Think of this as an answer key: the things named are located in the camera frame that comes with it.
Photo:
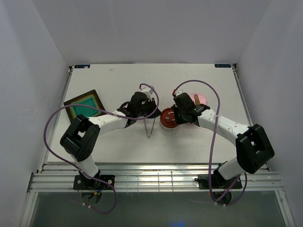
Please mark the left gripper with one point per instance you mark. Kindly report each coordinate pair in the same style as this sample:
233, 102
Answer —
152, 104

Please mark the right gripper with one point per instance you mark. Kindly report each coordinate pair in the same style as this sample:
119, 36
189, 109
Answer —
179, 121

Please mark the pink lid with brown handle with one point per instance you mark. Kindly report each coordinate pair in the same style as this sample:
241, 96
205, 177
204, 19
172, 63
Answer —
201, 99

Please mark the red round lid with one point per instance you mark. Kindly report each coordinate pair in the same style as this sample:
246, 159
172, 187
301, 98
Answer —
167, 117

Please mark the pink cylindrical container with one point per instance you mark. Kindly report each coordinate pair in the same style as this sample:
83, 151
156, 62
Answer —
190, 124

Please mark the metal bowl with red band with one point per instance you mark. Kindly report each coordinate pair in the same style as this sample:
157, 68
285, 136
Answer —
169, 128

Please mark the metal tongs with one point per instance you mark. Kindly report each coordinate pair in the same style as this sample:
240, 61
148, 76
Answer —
149, 126

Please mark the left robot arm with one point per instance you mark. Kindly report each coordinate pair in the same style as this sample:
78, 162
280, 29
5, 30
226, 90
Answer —
81, 136

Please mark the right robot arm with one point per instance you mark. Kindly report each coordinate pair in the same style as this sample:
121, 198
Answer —
253, 148

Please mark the black square food plate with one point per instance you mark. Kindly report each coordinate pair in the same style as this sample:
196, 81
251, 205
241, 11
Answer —
84, 104

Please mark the right blue label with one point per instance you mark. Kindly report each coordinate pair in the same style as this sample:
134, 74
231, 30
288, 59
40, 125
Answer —
222, 65

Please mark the blue label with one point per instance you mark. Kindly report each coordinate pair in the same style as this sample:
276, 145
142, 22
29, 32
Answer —
222, 65
82, 66

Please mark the left blue label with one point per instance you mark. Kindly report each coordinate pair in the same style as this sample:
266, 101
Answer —
82, 66

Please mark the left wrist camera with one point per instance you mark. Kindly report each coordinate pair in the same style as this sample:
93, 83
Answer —
147, 91

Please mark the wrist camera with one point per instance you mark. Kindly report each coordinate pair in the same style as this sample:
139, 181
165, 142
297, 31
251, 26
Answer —
147, 91
177, 93

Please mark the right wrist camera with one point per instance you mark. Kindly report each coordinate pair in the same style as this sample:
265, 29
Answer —
177, 93

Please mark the aluminium frame rail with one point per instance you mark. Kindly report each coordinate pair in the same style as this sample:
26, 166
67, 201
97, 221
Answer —
146, 178

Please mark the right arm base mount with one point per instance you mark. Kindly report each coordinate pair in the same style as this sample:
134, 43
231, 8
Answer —
217, 182

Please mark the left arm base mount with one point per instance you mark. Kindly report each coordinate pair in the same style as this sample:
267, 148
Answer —
83, 183

